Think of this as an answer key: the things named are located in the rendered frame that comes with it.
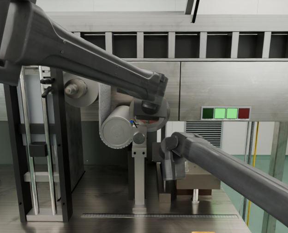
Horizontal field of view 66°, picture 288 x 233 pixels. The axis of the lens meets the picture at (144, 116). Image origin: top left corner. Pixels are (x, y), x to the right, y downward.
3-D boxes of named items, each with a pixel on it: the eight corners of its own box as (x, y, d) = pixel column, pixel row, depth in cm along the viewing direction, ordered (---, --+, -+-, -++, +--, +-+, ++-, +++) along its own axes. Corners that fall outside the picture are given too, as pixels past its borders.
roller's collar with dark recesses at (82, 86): (64, 98, 73) (63, 79, 72) (70, 96, 79) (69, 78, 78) (83, 98, 73) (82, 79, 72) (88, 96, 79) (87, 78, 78)
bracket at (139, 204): (132, 211, 79) (131, 129, 73) (133, 201, 85) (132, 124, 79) (146, 212, 79) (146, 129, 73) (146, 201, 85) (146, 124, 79)
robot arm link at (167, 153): (179, 135, 66) (160, 136, 66) (182, 158, 64) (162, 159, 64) (176, 140, 73) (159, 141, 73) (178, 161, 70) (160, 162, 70)
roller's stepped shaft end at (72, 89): (62, 95, 67) (61, 85, 66) (69, 94, 73) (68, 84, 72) (72, 95, 67) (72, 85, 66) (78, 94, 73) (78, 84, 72)
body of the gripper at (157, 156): (181, 162, 77) (185, 159, 70) (152, 161, 77) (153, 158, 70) (180, 143, 79) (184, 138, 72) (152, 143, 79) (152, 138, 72)
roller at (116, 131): (100, 148, 82) (99, 116, 79) (111, 130, 107) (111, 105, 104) (133, 148, 82) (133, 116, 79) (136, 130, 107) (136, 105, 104)
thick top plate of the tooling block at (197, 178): (176, 189, 81) (177, 174, 80) (166, 150, 120) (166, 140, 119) (220, 189, 81) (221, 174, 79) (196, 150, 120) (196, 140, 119)
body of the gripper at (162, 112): (165, 119, 68) (171, 107, 61) (133, 117, 67) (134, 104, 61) (165, 102, 71) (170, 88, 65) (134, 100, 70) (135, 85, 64)
